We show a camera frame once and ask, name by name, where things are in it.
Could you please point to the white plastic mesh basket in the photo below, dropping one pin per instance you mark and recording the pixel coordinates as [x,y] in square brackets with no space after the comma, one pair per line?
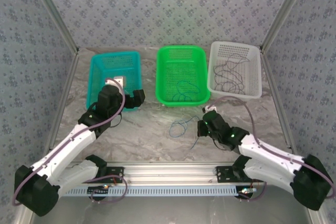
[252,77]

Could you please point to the green plastic mesh basket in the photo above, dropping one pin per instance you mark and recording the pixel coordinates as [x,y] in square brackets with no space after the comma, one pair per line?
[181,66]

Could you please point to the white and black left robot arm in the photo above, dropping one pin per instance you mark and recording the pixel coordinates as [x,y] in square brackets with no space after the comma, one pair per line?
[68,153]

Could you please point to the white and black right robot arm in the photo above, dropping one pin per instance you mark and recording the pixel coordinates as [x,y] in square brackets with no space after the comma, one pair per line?
[262,153]

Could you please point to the teal plastic mesh basket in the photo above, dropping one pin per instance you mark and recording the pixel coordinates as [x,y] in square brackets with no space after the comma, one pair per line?
[115,64]

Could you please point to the small lit circuit board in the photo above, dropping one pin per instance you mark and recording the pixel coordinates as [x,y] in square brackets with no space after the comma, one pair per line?
[101,188]
[246,190]

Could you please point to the grey metal sheet panel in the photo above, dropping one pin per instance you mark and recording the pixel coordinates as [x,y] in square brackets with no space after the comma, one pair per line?
[168,211]

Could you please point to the aluminium table side rail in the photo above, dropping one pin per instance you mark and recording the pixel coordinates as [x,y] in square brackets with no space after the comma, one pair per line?
[277,98]
[62,103]

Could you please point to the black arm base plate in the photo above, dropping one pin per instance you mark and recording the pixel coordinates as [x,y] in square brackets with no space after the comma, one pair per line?
[223,174]
[116,171]

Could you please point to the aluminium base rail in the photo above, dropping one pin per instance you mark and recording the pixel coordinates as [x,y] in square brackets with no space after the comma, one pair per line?
[168,174]

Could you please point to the aluminium frame post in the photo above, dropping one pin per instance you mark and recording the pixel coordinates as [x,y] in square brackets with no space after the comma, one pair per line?
[283,11]
[55,11]

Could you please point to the aluminium lower frame bar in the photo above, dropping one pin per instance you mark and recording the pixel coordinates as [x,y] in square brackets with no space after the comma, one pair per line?
[26,220]
[319,218]

